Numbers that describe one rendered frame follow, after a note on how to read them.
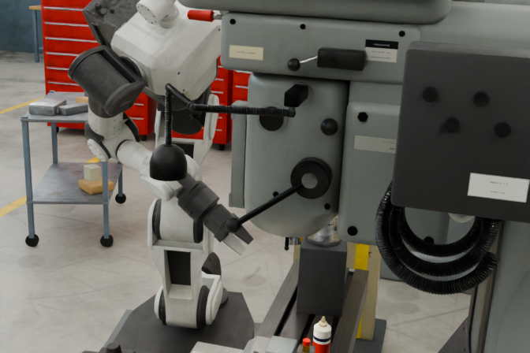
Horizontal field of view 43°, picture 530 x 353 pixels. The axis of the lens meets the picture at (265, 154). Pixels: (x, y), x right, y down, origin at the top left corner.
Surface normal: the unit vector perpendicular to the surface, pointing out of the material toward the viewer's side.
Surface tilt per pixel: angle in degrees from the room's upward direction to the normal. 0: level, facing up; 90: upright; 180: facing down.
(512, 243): 90
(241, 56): 90
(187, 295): 21
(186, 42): 76
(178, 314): 98
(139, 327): 0
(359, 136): 90
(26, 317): 0
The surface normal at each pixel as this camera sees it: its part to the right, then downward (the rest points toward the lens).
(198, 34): 0.53, 0.03
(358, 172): -0.25, 0.27
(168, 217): -0.10, 0.02
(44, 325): 0.04, -0.96
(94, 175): 0.67, 0.24
